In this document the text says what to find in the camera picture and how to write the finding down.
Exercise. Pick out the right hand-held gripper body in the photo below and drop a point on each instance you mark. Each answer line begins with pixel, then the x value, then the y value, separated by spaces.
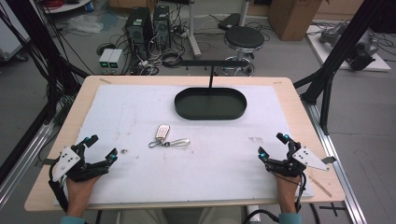
pixel 306 157

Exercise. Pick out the round white table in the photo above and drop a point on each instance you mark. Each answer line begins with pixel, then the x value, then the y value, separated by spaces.
pixel 67 5

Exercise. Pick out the large black computer tower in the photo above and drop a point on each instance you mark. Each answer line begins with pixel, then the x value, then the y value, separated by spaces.
pixel 138 31

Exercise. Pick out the clear plastic bag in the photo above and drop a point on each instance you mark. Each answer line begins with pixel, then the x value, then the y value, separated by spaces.
pixel 84 24

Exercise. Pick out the black round stool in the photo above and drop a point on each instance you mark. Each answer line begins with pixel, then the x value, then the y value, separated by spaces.
pixel 244 37

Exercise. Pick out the white bench power supply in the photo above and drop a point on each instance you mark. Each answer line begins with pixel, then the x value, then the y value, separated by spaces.
pixel 105 59
pixel 115 59

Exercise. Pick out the white floor board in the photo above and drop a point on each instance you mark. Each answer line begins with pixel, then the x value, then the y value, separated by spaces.
pixel 320 53

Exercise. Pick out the thin wooden stick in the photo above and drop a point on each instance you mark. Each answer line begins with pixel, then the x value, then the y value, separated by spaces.
pixel 320 186

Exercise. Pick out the person's left hand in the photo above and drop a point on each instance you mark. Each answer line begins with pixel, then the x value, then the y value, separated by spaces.
pixel 79 191

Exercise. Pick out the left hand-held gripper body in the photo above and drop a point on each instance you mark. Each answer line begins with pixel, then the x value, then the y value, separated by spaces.
pixel 67 160

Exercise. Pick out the white foam mat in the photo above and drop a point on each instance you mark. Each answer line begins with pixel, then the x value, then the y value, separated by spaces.
pixel 202 174

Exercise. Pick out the white desk leg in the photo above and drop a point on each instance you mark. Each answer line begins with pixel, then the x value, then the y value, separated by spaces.
pixel 193 31
pixel 244 12

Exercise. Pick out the grey robot parts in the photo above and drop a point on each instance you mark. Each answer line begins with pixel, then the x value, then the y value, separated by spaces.
pixel 361 46

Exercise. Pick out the slim black computer tower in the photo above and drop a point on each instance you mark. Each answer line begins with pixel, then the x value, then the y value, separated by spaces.
pixel 162 26

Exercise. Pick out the aluminium rail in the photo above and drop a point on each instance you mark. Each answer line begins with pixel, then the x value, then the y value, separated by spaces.
pixel 339 174
pixel 25 155

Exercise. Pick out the brown cardboard box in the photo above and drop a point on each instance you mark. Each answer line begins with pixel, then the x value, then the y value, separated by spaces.
pixel 292 18

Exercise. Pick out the person's right hand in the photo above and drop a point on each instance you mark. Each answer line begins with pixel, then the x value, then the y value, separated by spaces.
pixel 288 189

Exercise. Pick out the black flat pedal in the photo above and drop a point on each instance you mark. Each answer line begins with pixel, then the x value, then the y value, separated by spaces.
pixel 229 21

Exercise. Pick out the black oval tray hanger stand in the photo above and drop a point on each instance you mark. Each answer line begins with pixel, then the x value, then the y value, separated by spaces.
pixel 210 105

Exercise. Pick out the black frame strut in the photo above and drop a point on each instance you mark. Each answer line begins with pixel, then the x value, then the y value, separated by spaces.
pixel 342 46
pixel 37 40

